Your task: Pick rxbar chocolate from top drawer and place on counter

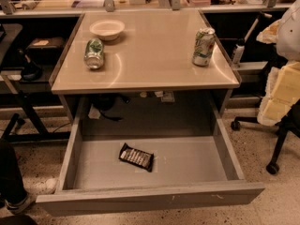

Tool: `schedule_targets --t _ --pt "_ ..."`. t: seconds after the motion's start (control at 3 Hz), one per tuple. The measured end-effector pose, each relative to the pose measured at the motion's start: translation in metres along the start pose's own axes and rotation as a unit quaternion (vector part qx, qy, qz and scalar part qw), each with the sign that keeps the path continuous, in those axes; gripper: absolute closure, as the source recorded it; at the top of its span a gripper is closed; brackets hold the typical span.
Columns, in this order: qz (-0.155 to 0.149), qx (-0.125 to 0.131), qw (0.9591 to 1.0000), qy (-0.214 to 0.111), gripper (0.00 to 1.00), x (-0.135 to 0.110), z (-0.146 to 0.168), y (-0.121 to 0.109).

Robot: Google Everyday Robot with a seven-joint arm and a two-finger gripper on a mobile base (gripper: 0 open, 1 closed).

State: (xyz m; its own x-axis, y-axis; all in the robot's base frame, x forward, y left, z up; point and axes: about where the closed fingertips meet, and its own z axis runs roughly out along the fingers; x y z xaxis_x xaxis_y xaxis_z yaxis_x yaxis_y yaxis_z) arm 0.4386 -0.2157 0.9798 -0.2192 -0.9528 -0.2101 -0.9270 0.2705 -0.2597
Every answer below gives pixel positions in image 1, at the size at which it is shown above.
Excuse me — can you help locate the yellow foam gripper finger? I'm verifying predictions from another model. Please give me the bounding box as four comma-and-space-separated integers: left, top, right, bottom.
257, 61, 300, 127

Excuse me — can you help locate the black rxbar chocolate wrapper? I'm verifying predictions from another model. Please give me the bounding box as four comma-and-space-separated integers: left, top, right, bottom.
118, 143, 154, 173

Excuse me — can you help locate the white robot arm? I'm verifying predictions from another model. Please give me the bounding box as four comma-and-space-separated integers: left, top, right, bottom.
257, 0, 300, 127

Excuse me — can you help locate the grey cabinet with beige top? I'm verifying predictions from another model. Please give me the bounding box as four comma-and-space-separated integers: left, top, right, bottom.
52, 9, 240, 118

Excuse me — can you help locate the open grey top drawer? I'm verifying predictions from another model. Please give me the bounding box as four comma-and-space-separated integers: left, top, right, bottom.
37, 95, 264, 216

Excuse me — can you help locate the black office chair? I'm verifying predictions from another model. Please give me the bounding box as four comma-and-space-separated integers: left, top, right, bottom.
231, 102, 300, 175

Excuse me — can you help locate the white spray bottle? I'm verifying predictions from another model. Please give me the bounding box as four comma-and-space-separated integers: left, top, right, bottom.
232, 38, 245, 67

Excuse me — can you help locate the upright green white can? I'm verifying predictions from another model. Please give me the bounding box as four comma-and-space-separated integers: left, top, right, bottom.
192, 27, 215, 67

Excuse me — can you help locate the white paper bowl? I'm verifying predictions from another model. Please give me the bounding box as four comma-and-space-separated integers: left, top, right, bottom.
89, 20, 125, 41

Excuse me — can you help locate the green can lying down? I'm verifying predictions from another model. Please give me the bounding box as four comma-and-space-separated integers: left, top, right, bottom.
83, 38, 104, 69

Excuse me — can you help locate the black box on shelf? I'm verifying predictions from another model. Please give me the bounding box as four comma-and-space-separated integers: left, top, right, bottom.
26, 37, 65, 56

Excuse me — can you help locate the person's dark trouser leg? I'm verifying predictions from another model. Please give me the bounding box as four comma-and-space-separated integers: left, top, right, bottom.
0, 139, 27, 205

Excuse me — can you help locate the white sneaker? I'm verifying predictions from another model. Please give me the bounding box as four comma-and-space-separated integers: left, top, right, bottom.
5, 194, 34, 215

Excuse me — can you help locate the black table frame left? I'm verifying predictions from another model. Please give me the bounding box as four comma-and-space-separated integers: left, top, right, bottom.
0, 23, 69, 143

